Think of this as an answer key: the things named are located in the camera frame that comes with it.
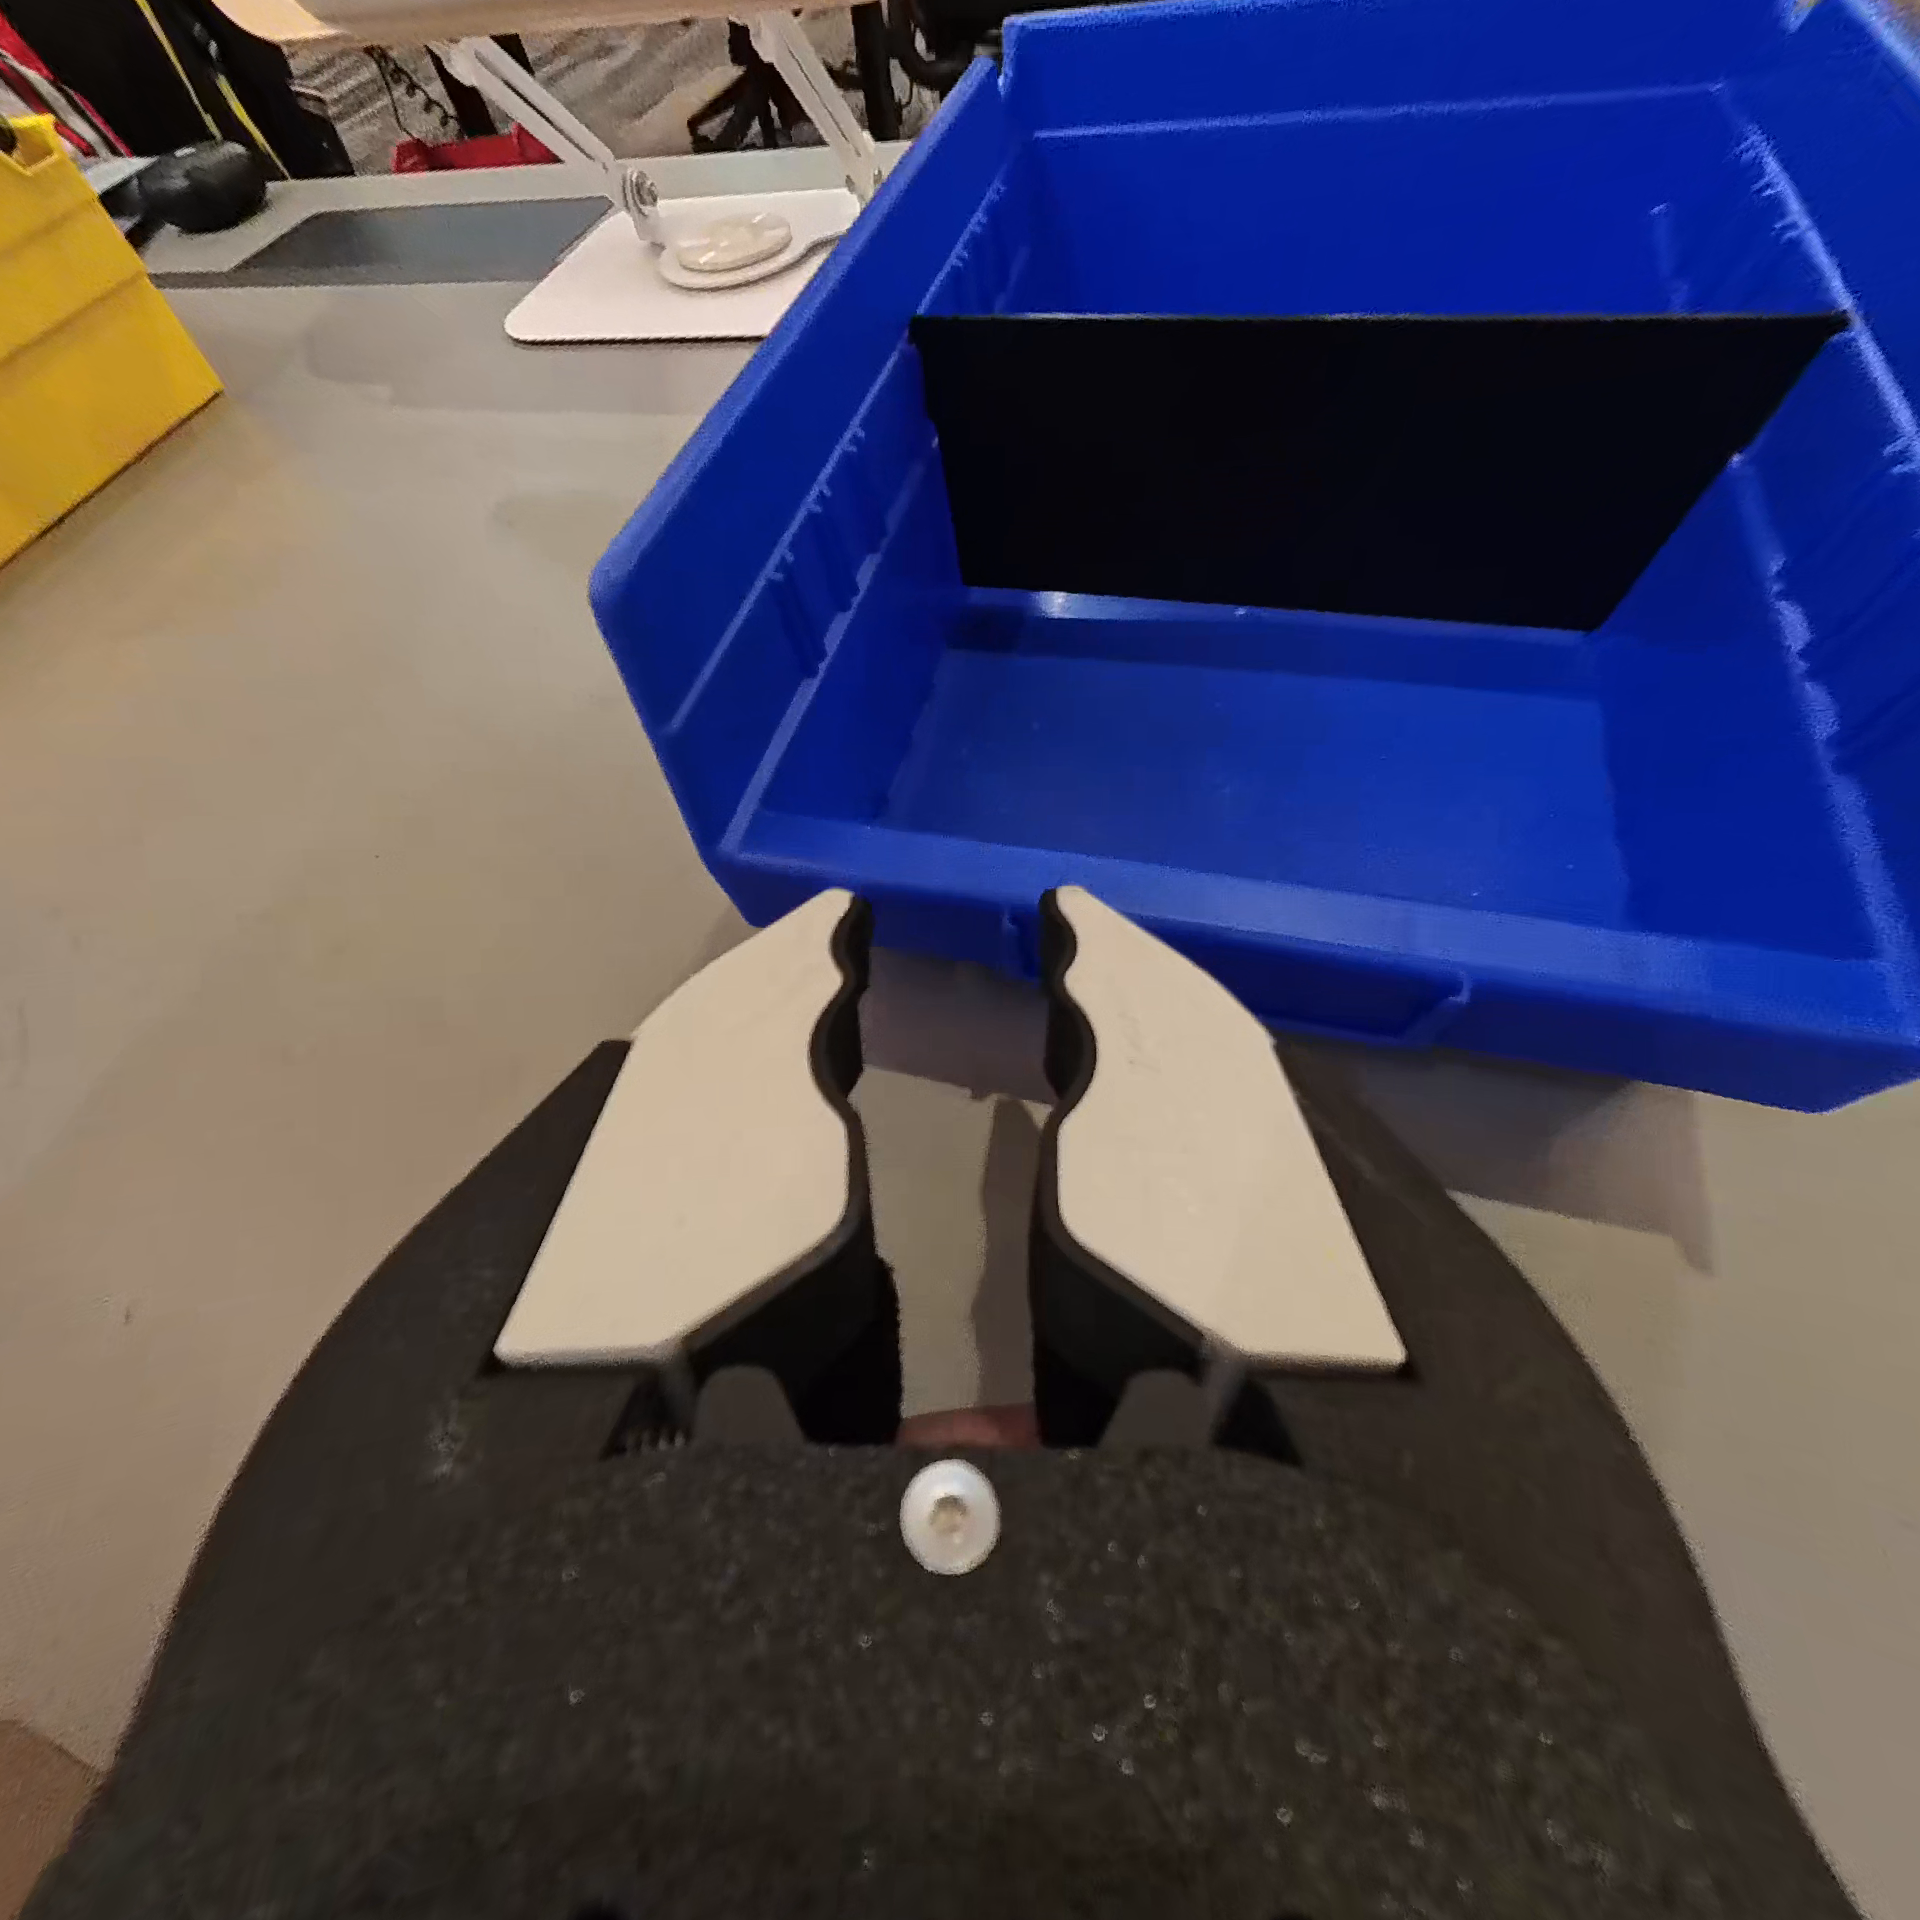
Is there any white tablet stand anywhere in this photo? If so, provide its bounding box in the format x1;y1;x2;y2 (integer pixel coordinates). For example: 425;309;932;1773
428;16;887;349

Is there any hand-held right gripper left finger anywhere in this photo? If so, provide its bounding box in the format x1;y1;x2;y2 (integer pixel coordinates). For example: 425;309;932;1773
493;890;902;1445

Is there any dark grey desk cable cover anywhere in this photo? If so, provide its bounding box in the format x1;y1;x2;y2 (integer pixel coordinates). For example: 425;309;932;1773
233;199;610;282

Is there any red box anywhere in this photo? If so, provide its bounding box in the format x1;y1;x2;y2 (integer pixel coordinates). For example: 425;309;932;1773
397;127;557;174

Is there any black bag yellow trim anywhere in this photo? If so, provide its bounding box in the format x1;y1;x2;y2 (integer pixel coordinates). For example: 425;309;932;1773
66;0;355;180

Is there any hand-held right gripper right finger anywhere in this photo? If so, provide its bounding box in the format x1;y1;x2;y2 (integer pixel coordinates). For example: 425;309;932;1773
1031;884;1409;1445

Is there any wood framed black board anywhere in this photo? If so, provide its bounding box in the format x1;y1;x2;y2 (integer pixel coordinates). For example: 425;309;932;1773
211;0;887;32

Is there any black pouch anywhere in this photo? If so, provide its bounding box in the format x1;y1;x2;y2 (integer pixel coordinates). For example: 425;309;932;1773
141;141;268;238

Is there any blue storage bin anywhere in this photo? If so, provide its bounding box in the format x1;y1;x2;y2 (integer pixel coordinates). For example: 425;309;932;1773
587;0;1920;1116

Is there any yellow storage bin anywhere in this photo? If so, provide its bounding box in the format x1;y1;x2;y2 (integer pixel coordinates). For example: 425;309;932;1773
0;114;227;569

